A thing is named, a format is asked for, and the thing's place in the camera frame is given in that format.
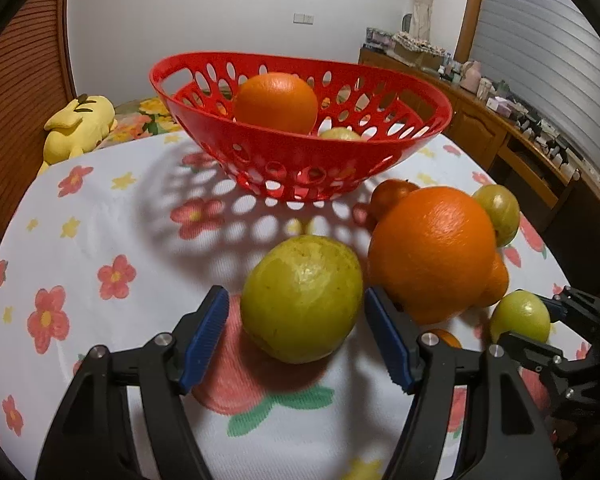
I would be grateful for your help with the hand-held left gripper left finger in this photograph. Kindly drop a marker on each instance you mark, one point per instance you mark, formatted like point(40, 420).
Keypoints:
point(207, 340)

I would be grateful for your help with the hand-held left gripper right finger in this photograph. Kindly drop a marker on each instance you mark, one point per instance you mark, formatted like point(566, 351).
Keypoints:
point(387, 340)

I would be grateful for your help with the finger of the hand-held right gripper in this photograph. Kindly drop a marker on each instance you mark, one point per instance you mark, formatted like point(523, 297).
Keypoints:
point(580, 307)
point(530, 352)

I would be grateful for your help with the small green jujube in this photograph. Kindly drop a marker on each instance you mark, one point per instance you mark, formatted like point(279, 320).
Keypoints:
point(520, 315)
point(502, 210)
point(340, 134)

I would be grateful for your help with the small tangerine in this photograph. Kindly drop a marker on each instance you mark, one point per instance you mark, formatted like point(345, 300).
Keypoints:
point(390, 197)
point(497, 282)
point(447, 338)

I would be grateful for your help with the large orange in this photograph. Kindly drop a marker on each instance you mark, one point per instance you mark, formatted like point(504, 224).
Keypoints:
point(430, 255)
point(275, 102)

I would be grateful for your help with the large green guava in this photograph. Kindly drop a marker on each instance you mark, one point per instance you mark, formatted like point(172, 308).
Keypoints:
point(300, 300)

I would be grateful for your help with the red perforated plastic basket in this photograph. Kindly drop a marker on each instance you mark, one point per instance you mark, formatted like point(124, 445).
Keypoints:
point(260, 160)

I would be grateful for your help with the dark wooden chair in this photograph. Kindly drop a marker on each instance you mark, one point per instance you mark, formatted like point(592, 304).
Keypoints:
point(575, 240)

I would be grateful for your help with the white floral tablecloth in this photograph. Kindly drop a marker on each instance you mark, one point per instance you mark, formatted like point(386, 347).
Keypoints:
point(130, 220)

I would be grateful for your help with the wooden sideboard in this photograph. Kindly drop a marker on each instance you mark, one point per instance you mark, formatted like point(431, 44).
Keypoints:
point(480, 120)

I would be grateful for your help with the clutter of small boxes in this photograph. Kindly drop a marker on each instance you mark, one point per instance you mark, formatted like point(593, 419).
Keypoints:
point(500, 95)

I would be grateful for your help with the colourful floral blanket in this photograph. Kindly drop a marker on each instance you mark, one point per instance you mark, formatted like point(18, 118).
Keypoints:
point(140, 120)

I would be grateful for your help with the yellow plush toy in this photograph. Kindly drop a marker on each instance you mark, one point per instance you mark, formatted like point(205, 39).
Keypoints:
point(75, 130)

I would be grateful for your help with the grey window blinds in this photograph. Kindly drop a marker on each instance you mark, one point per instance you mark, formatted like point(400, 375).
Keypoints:
point(530, 35)

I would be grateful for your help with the brown slatted wardrobe door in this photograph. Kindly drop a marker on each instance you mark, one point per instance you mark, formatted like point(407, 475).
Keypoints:
point(25, 85)

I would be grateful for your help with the beige curtain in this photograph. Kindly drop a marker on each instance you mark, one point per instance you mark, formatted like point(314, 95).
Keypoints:
point(422, 0)

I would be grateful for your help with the wooden window frame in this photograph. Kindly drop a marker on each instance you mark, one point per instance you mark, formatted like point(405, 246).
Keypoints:
point(467, 10)

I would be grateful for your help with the white wall switch plate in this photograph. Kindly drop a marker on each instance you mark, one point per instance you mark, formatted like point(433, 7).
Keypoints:
point(303, 18)

